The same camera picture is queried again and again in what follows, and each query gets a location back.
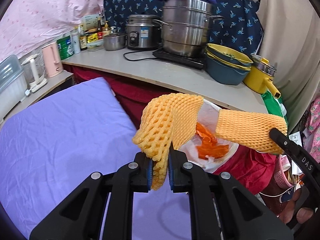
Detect person's right hand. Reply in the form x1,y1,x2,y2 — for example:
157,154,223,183
277,187,315,225

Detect white cable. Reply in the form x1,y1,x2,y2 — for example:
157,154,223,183
259,179,305,198

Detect steel rice cooker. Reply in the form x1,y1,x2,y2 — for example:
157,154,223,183
126,14,161,50

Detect white bottle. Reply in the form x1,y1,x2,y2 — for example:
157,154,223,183
71,29,81,54

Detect pink electric kettle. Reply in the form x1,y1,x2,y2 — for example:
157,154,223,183
41,42,63,78

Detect pink plastic basket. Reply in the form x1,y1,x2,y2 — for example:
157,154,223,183
273,155,293,189

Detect black induction cooktop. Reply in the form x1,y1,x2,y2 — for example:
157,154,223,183
152,48,204,70

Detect yellow seasoning packet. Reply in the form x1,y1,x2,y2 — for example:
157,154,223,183
87,33,99,43

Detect black power cable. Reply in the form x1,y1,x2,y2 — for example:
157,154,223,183
122,46,163,62

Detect white-lined trash bin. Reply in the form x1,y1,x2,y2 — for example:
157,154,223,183
180,100,239,173

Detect green fabric bag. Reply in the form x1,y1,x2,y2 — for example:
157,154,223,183
261,90,288,124

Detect purple tablecloth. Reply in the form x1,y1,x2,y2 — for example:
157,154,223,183
0,76,193,240

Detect stacked blue yellow basins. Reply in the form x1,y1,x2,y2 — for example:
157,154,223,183
204,43,253,86

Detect dish rack with grey lid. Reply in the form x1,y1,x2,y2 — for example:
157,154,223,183
0,55,28,123

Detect small steel pot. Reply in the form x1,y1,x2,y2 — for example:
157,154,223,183
103,33,126,51

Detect glass electric kettle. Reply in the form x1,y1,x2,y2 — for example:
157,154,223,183
21,53,47,93

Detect large steel steamer pot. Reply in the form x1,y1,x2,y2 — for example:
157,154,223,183
153,0,224,57

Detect dark red cloth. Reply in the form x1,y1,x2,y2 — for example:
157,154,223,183
63,64,281,196

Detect navy patterned cloth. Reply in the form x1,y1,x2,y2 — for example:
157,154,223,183
104,0,264,56

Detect white box on shelf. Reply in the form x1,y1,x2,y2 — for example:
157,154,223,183
81,14,99,30

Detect long orange foam net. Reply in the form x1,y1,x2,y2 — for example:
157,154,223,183
132,93,204,190

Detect dark soy sauce bottle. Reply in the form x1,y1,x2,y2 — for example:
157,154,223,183
78,24,87,51

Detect orange snack wrapper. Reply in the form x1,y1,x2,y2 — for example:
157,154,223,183
196,122,229,159

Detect pink dotted curtain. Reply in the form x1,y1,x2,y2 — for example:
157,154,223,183
1,0,103,60

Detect yellow electric pot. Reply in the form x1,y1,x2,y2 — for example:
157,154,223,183
243,54,281,99

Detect green canister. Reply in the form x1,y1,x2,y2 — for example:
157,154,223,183
56,36,74,60

